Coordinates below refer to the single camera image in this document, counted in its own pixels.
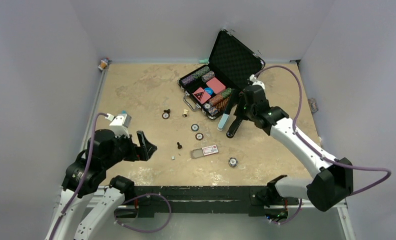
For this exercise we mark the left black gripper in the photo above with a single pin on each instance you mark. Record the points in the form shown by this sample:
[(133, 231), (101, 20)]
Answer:
[(143, 152)]

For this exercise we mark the light blue stapler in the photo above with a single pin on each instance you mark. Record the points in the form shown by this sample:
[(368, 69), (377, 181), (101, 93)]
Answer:
[(224, 118)]

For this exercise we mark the black stapler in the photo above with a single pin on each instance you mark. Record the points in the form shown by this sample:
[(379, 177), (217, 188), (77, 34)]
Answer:
[(234, 127)]

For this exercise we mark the small orange bottle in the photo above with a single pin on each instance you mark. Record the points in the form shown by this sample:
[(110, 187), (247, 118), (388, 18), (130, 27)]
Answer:
[(104, 63)]

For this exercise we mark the red white staple box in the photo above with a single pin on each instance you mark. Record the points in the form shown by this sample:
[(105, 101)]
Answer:
[(204, 151)]

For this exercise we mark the blue poker chip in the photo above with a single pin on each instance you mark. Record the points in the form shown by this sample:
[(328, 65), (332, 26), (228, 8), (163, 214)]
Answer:
[(195, 127)]

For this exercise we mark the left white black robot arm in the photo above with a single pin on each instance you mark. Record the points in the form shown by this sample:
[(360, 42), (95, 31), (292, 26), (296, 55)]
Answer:
[(83, 177)]

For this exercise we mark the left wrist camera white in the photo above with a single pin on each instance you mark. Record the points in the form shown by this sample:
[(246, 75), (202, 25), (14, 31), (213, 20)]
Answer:
[(119, 124)]

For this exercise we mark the chip stack by wall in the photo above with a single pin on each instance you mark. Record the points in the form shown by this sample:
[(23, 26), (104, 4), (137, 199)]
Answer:
[(313, 105)]

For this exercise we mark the brown poker chip left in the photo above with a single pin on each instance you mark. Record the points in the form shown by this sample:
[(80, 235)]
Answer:
[(165, 115)]

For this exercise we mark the black poker chip case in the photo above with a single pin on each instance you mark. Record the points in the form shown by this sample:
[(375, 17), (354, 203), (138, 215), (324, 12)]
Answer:
[(232, 62)]

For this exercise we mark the brown poker chip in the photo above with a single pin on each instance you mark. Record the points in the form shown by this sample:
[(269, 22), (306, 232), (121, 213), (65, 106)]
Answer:
[(165, 115), (199, 136)]

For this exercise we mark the brown poker chip middle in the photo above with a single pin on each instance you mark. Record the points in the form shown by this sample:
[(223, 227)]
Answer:
[(199, 136)]

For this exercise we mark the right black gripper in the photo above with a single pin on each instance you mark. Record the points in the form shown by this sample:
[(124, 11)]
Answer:
[(242, 99)]

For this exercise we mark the pink card deck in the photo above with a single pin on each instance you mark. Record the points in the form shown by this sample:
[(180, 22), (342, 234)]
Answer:
[(216, 85)]

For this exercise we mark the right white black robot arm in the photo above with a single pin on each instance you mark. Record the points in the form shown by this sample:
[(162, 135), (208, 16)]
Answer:
[(331, 178)]

